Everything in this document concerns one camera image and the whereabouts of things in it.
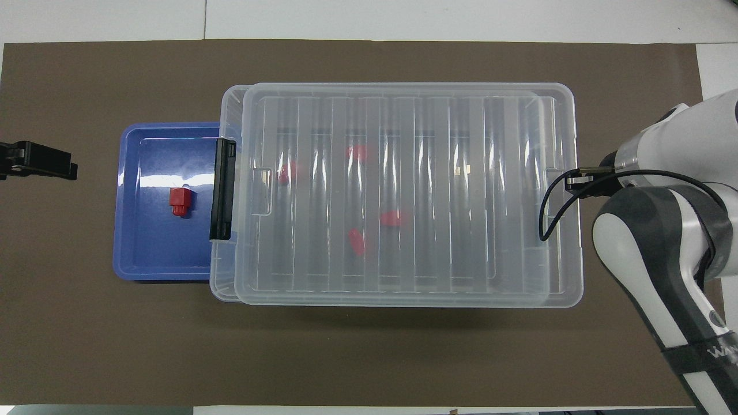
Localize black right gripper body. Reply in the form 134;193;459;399
579;172;623;199

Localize blue plastic tray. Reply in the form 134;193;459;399
112;122;225;282

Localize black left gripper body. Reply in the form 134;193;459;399
0;141;28;169

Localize clear ribbed box lid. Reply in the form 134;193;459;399
234;82;584;309

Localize brown table mat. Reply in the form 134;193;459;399
0;39;736;407

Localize black box latch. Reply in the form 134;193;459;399
209;137;237;241

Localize clear plastic storage box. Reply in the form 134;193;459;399
209;85;564;303

